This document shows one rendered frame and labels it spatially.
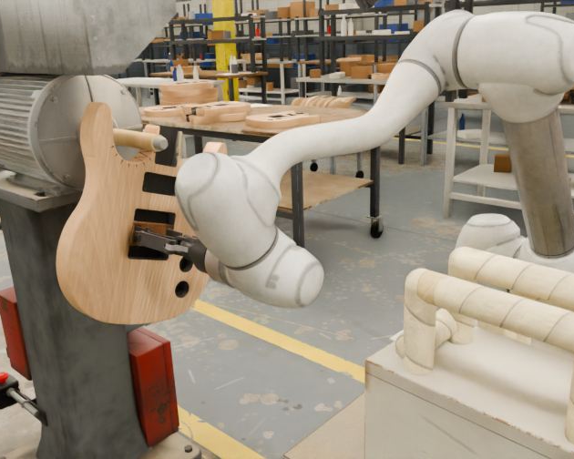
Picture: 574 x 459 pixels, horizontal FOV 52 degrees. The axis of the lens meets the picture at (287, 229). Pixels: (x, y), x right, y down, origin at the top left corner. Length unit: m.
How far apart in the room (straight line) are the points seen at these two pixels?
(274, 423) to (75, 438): 0.93
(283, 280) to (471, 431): 0.39
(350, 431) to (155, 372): 1.00
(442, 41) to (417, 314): 0.67
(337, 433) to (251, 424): 1.59
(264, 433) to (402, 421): 1.73
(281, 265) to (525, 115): 0.53
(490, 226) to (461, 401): 0.98
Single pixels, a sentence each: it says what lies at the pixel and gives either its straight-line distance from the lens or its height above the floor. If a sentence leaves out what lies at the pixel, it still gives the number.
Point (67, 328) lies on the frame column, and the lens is 1.58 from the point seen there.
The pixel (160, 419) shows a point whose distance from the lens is 1.84.
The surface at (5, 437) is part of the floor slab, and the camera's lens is 2.64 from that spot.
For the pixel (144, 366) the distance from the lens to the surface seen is 1.72.
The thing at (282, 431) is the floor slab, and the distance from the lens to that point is 2.37.
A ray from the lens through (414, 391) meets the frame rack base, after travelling 0.63.
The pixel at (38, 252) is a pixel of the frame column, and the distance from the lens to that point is 1.49.
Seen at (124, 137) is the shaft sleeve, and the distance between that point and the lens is 1.21.
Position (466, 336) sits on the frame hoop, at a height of 1.11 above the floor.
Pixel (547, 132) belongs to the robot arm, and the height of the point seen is 1.25.
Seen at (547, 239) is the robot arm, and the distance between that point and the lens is 1.38.
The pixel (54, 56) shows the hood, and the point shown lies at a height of 1.42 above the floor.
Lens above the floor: 1.44
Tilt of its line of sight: 19 degrees down
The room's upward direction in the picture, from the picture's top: 2 degrees counter-clockwise
